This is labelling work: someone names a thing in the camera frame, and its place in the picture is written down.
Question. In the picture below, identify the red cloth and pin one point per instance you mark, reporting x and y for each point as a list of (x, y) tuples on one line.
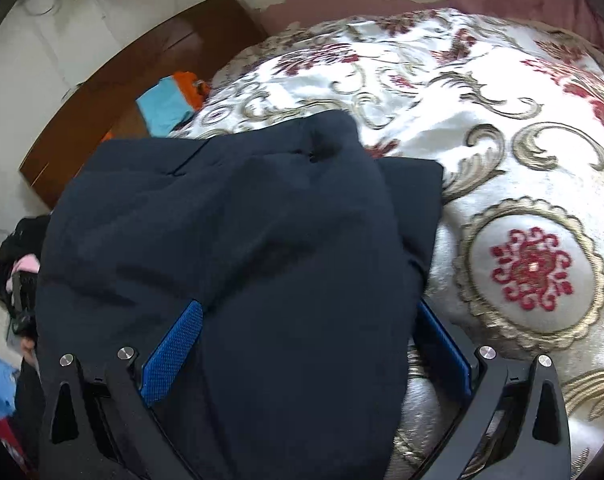
[(1, 440)]

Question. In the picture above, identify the light blue and orange cloth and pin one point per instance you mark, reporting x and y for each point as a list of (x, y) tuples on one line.
[(164, 105)]

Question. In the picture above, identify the pink cloth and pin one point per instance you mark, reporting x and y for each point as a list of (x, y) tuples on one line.
[(24, 267)]

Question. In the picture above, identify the brown wooden headboard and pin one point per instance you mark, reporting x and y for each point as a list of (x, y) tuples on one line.
[(131, 60)]

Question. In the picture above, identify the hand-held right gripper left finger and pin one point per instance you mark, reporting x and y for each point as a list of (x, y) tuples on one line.
[(174, 350)]

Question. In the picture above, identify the dark navy padded jacket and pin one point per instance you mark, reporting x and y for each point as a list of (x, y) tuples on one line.
[(231, 235)]

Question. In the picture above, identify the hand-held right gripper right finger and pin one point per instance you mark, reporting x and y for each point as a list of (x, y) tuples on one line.
[(444, 355)]

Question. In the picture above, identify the floral white red bedspread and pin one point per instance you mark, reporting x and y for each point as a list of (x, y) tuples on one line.
[(532, 170)]

